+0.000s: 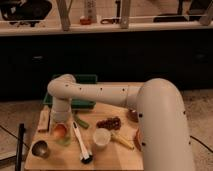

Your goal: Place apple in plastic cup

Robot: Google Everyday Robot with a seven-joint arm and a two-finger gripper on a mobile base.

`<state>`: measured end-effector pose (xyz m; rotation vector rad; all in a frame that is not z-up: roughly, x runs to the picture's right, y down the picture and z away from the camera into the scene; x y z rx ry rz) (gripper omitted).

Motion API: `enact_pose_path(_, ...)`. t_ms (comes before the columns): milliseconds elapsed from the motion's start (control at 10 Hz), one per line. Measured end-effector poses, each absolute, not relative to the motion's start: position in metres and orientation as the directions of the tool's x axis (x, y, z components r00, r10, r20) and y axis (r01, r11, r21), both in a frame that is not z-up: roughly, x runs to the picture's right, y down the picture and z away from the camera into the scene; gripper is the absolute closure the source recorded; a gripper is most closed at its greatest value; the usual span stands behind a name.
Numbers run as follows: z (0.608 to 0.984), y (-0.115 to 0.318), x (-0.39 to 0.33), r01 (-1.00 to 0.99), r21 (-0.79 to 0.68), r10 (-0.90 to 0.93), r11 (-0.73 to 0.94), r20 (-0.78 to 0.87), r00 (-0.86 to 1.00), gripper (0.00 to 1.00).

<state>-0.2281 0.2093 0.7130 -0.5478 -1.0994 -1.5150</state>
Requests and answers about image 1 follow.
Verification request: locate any small metal cup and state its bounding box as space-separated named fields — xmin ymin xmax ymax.
xmin=32 ymin=140 xmax=50 ymax=158

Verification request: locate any beige bread slice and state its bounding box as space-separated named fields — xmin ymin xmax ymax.
xmin=37 ymin=106 xmax=50 ymax=132

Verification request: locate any green plastic bin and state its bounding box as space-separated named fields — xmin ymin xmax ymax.
xmin=42 ymin=73 xmax=99 ymax=110

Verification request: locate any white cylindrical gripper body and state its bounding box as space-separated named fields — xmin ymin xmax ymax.
xmin=51 ymin=98 xmax=71 ymax=122

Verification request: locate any clear plastic cup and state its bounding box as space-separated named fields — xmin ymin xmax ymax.
xmin=93 ymin=128 xmax=111 ymax=148

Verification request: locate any green cucumber piece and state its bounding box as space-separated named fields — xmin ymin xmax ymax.
xmin=74 ymin=115 xmax=89 ymax=129

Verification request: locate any brown round fruit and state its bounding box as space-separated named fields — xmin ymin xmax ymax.
xmin=127 ymin=110 xmax=138 ymax=122

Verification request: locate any translucent green gripper finger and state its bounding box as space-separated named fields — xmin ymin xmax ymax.
xmin=58 ymin=124 xmax=71 ymax=146

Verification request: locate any yellow banana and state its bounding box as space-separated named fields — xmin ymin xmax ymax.
xmin=111 ymin=132 xmax=134 ymax=150

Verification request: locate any bunch of red grapes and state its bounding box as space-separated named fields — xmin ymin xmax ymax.
xmin=96 ymin=117 xmax=121 ymax=130

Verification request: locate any red yellow apple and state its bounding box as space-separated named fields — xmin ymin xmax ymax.
xmin=53 ymin=124 xmax=67 ymax=139

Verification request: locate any red object on shelf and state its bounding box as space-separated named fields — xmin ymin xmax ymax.
xmin=80 ymin=16 xmax=92 ymax=25

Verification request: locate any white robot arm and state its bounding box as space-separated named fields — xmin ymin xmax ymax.
xmin=47 ymin=74 xmax=195 ymax=171

